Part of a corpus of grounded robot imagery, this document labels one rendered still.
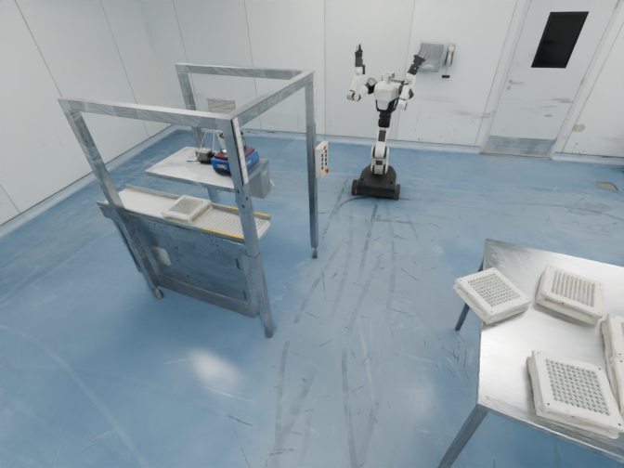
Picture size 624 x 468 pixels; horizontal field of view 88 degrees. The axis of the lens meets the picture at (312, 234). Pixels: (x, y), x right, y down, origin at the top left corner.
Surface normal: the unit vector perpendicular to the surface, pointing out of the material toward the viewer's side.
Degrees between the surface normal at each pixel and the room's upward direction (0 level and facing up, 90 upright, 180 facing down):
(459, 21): 90
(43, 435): 0
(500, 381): 0
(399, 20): 90
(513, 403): 0
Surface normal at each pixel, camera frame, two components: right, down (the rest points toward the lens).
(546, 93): -0.27, 0.60
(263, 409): -0.03, -0.79
